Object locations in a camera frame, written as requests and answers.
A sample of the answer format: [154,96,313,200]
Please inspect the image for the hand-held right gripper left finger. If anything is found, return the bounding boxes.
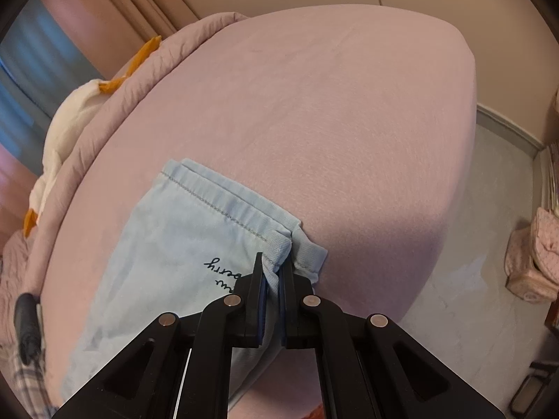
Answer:
[52,252,268,419]

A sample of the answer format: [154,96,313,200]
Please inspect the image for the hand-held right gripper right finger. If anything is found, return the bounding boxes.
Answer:
[278,265,506,419]

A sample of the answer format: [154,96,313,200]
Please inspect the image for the light blue denim pants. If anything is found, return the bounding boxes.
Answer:
[61,157,329,409]

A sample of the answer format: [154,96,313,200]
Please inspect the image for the plaid cloth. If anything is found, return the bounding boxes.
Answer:
[0,349,57,415]

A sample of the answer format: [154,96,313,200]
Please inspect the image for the bed with pink sheet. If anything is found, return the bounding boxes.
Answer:
[41,6,477,419]

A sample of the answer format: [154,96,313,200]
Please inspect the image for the white and orange plush toy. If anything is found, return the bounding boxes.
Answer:
[23,36,159,238]

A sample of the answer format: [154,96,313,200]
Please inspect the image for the pink fabric box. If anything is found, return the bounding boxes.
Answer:
[504,207,559,304]

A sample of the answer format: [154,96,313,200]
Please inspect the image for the sheer window curtain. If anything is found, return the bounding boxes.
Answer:
[0,0,94,160]

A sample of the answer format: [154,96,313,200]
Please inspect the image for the pink quilt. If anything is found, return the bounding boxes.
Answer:
[0,12,252,350]

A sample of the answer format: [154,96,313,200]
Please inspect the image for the black metal frame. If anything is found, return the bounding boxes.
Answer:
[511,360,554,411]

